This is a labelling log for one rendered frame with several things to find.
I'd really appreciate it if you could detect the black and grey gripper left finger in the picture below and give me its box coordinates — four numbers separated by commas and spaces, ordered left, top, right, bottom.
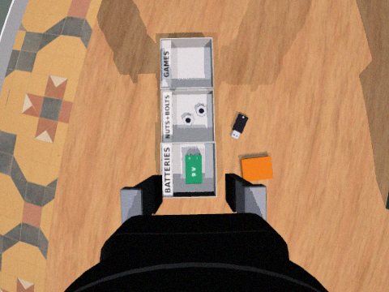
120, 175, 163, 224

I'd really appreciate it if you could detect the grey three-compartment sorting tray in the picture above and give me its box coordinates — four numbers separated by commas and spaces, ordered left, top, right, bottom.
160, 37, 217, 198

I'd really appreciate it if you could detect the orange flat rectangular block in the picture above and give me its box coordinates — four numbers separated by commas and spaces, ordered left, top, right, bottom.
240, 156, 273, 182

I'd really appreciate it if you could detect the black usb stick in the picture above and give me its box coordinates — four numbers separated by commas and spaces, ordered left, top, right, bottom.
231, 114, 248, 140

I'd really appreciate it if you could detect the silver hex nut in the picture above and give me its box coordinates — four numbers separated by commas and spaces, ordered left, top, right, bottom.
196, 106, 207, 117
183, 115, 194, 126

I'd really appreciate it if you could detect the green nine-volt battery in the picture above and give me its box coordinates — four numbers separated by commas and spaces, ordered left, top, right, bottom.
185, 153, 202, 184

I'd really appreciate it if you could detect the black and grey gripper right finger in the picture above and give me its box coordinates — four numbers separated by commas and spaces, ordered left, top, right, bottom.
225, 174, 267, 221

